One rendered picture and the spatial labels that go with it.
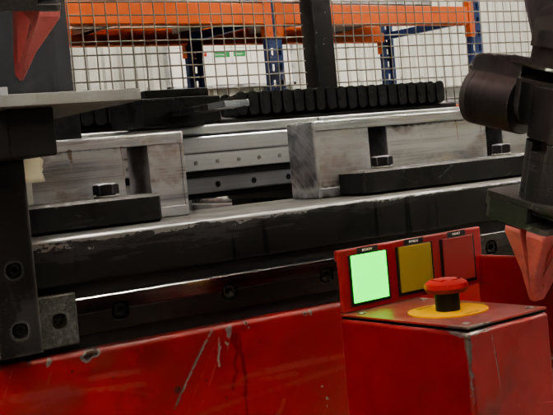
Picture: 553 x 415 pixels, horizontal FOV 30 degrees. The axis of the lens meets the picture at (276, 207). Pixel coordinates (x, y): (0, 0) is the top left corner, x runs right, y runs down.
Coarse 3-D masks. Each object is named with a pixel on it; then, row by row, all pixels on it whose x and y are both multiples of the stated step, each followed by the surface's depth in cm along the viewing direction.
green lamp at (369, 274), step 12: (372, 252) 98; (384, 252) 99; (360, 264) 97; (372, 264) 98; (384, 264) 99; (360, 276) 97; (372, 276) 98; (384, 276) 99; (360, 288) 97; (372, 288) 98; (384, 288) 99; (360, 300) 97
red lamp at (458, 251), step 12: (444, 240) 104; (456, 240) 105; (468, 240) 107; (444, 252) 104; (456, 252) 105; (468, 252) 107; (444, 264) 104; (456, 264) 105; (468, 264) 106; (444, 276) 104; (456, 276) 105; (468, 276) 106
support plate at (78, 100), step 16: (0, 96) 80; (16, 96) 81; (32, 96) 82; (48, 96) 82; (64, 96) 83; (80, 96) 84; (96, 96) 84; (112, 96) 85; (128, 96) 86; (64, 112) 95; (80, 112) 97
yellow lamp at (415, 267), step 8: (400, 248) 101; (408, 248) 101; (416, 248) 102; (424, 248) 103; (400, 256) 101; (408, 256) 101; (416, 256) 102; (424, 256) 103; (400, 264) 101; (408, 264) 101; (416, 264) 102; (424, 264) 103; (400, 272) 101; (408, 272) 101; (416, 272) 102; (424, 272) 103; (432, 272) 103; (408, 280) 101; (416, 280) 102; (424, 280) 102; (408, 288) 101; (416, 288) 102
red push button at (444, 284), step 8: (432, 280) 92; (440, 280) 92; (448, 280) 91; (456, 280) 91; (464, 280) 92; (424, 288) 92; (432, 288) 91; (440, 288) 91; (448, 288) 91; (456, 288) 91; (464, 288) 91; (440, 296) 92; (448, 296) 92; (456, 296) 92; (440, 304) 92; (448, 304) 92; (456, 304) 92
